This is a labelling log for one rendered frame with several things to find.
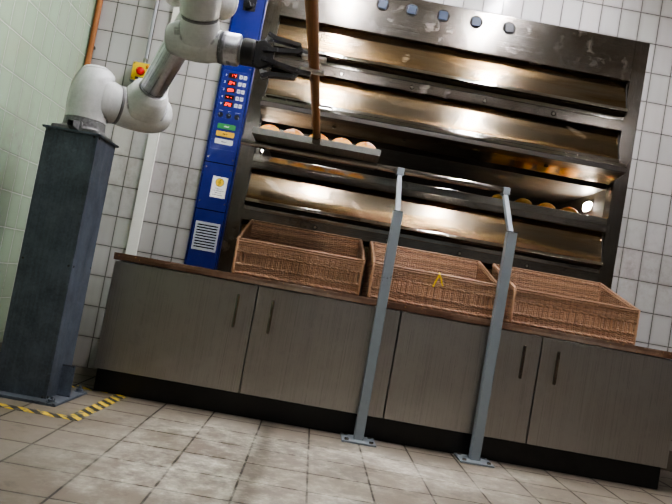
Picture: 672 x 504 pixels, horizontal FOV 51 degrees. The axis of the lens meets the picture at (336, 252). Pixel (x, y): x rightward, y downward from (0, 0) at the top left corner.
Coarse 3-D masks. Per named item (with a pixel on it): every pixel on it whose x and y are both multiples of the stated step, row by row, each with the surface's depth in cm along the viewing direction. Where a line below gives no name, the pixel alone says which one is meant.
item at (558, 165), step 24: (264, 120) 352; (288, 120) 347; (336, 120) 336; (360, 120) 335; (408, 144) 350; (432, 144) 345; (456, 144) 340; (480, 144) 336; (528, 168) 354; (552, 168) 348; (576, 168) 343; (600, 168) 338; (624, 168) 338
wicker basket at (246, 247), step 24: (240, 240) 295; (264, 240) 340; (288, 240) 341; (312, 240) 342; (336, 240) 343; (360, 240) 341; (240, 264) 296; (264, 264) 336; (288, 264) 296; (312, 264) 297; (336, 264) 298; (360, 264) 298; (336, 288) 296
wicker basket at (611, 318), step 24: (528, 288) 343; (552, 288) 344; (600, 288) 345; (504, 312) 309; (528, 312) 299; (576, 312) 299; (600, 312) 299; (624, 312) 300; (600, 336) 299; (624, 336) 309
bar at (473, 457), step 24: (264, 144) 310; (384, 168) 311; (504, 192) 312; (504, 240) 292; (384, 264) 287; (504, 264) 288; (384, 288) 286; (504, 288) 288; (384, 312) 286; (480, 384) 289; (360, 408) 284; (480, 408) 285; (360, 432) 283; (480, 432) 285; (456, 456) 287
